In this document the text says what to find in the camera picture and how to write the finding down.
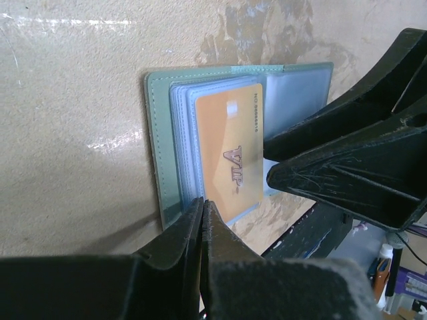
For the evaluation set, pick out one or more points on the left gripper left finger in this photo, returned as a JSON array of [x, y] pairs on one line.
[[158, 281]]

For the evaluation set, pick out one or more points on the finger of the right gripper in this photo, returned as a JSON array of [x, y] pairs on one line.
[[370, 100], [377, 175]]

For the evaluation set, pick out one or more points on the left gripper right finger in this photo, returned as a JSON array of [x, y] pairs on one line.
[[237, 283]]

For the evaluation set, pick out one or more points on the green card holder wallet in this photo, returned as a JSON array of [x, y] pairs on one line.
[[293, 92]]

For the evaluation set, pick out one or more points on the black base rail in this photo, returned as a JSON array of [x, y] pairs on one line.
[[316, 234]]

